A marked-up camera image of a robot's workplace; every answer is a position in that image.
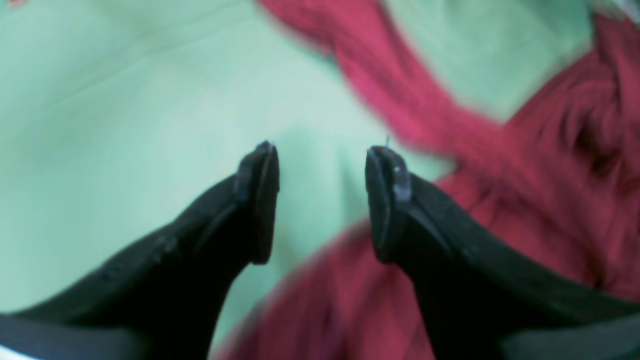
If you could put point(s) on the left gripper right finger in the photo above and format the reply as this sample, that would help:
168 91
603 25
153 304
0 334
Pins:
479 298

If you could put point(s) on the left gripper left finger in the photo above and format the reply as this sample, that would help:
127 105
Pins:
160 297

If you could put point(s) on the red T-shirt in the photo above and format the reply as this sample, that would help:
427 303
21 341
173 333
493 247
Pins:
559 182

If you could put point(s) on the green table cloth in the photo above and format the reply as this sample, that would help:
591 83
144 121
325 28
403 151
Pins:
116 113

